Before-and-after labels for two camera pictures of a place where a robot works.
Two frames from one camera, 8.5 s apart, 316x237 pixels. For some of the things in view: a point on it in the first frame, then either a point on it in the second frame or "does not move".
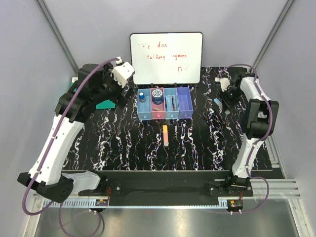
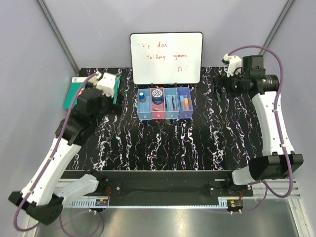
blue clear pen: [169, 99] does not move
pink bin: [157, 110] does not move
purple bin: [185, 103] does not move
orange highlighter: [166, 140] → [186, 100]
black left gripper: [122, 98] → [115, 108]
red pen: [173, 105] does not move
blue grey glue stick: [141, 97] does not move
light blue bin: [144, 109] does not move
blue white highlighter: [218, 102] → [182, 102]
